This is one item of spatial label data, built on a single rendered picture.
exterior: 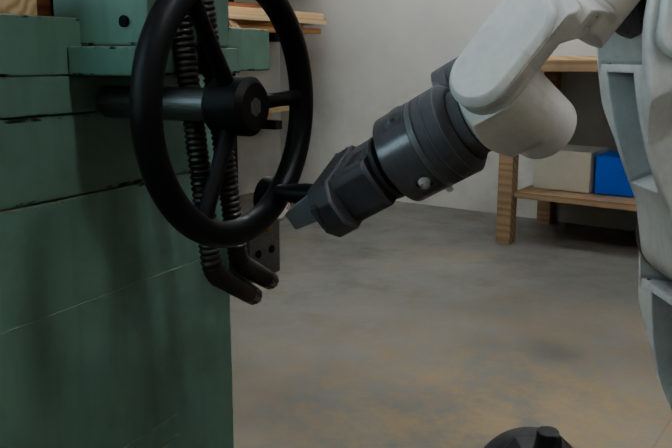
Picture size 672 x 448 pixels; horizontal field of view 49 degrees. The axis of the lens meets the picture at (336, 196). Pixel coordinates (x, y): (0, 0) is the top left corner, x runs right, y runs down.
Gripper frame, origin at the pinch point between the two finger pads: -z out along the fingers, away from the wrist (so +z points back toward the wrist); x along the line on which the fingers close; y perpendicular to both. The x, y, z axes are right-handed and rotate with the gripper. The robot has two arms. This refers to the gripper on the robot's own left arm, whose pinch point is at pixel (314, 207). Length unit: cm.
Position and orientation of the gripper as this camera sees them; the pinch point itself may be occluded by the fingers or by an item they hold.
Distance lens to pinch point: 75.9
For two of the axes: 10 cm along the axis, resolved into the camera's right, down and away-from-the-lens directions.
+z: 7.6, -4.2, -4.9
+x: 3.0, -4.5, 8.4
